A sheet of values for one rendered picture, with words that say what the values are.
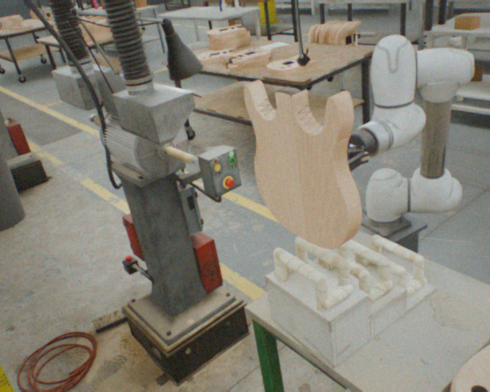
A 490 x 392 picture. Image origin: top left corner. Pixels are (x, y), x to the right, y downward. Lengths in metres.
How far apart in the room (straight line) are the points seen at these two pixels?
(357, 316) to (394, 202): 0.96
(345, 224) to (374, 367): 0.46
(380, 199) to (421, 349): 0.92
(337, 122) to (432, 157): 1.16
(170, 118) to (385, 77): 0.77
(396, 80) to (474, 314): 0.72
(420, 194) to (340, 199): 1.16
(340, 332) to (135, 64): 1.13
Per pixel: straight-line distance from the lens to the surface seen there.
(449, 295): 1.66
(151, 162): 2.08
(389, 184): 2.23
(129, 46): 1.83
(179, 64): 1.86
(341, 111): 1.01
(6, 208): 4.76
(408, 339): 1.51
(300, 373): 2.66
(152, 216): 2.35
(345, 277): 1.33
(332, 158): 1.07
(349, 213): 1.11
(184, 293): 2.64
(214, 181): 2.27
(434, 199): 2.25
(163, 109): 1.73
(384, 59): 1.33
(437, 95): 1.95
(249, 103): 1.24
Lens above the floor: 2.00
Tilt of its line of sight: 29 degrees down
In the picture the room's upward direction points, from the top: 9 degrees counter-clockwise
